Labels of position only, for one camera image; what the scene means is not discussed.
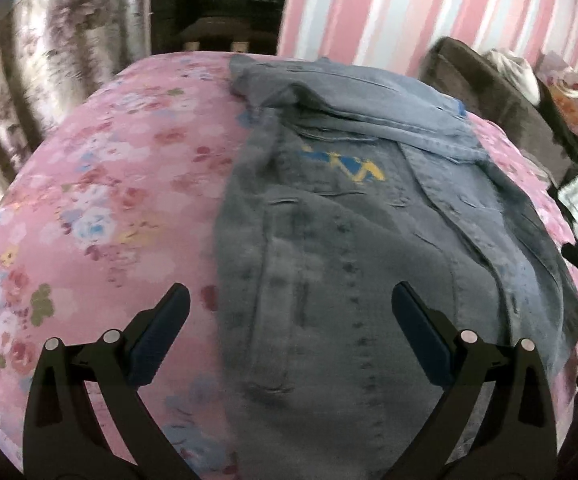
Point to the black and silver water dispenser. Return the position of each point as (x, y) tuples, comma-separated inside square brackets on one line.
[(219, 10)]

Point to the pink gift bag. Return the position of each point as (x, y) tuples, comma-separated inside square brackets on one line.
[(576, 105)]

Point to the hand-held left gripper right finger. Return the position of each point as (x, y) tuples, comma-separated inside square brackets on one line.
[(421, 335)]

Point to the white cloth bundle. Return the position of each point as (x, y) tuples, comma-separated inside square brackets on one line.
[(516, 75)]

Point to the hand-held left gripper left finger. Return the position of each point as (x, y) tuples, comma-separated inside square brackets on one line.
[(156, 340)]

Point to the pink floral bed sheet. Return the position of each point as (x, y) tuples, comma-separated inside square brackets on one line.
[(109, 185)]

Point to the black cloth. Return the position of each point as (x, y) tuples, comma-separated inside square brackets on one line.
[(556, 120)]

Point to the floral curtain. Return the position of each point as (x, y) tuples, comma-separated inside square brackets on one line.
[(49, 60)]

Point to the brown sofa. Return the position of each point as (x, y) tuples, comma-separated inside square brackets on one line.
[(484, 90)]

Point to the blue denim jacket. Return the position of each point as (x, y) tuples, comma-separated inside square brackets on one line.
[(319, 260)]

